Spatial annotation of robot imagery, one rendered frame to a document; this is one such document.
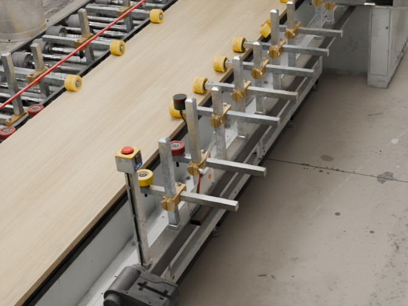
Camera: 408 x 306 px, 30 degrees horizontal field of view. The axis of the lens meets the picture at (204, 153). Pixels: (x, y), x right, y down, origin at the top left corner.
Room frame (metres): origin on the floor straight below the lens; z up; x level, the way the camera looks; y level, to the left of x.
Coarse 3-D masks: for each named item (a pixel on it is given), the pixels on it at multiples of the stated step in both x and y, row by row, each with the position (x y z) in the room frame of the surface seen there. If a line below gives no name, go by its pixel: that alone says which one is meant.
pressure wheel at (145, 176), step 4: (140, 172) 2.66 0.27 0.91; (144, 172) 2.66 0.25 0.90; (148, 172) 2.65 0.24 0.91; (140, 176) 2.63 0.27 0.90; (144, 176) 2.63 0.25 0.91; (148, 176) 2.62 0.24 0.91; (152, 176) 2.64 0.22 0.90; (140, 180) 2.60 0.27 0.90; (144, 180) 2.60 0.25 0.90; (148, 180) 2.61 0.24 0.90; (152, 180) 2.63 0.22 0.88; (140, 184) 2.61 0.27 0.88; (144, 184) 2.60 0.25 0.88; (148, 184) 2.61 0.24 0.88; (144, 196) 2.64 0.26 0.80
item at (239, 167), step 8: (176, 160) 2.84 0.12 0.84; (184, 160) 2.82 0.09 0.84; (208, 160) 2.77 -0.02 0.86; (216, 160) 2.77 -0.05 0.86; (224, 160) 2.76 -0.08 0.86; (216, 168) 2.75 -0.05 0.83; (224, 168) 2.73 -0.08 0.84; (232, 168) 2.72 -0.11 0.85; (240, 168) 2.70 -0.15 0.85; (248, 168) 2.68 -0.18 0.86; (256, 168) 2.68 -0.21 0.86; (264, 168) 2.67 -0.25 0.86; (264, 176) 2.65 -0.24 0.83
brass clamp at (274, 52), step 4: (284, 40) 3.72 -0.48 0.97; (280, 44) 3.67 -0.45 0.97; (272, 48) 3.63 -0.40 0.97; (276, 48) 3.63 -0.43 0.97; (280, 48) 3.65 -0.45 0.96; (268, 52) 3.62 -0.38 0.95; (272, 52) 3.61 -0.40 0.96; (276, 52) 3.60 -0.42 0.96; (280, 52) 3.65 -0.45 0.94; (272, 56) 3.61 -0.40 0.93; (276, 56) 3.60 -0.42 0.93
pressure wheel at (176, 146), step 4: (172, 144) 2.86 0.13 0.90; (176, 144) 2.85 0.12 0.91; (180, 144) 2.86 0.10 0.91; (184, 144) 2.85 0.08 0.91; (172, 148) 2.83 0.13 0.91; (176, 148) 2.82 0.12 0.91; (180, 148) 2.82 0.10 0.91; (184, 148) 2.84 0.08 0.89; (172, 152) 2.82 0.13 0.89; (176, 152) 2.81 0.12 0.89; (180, 152) 2.82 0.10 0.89; (176, 164) 2.85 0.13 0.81
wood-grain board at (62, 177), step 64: (192, 0) 4.64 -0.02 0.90; (256, 0) 4.54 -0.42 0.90; (128, 64) 3.76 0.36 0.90; (192, 64) 3.68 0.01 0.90; (64, 128) 3.11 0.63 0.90; (128, 128) 3.05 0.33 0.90; (0, 192) 2.62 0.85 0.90; (64, 192) 2.57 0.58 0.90; (0, 256) 2.19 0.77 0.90; (64, 256) 2.19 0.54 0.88
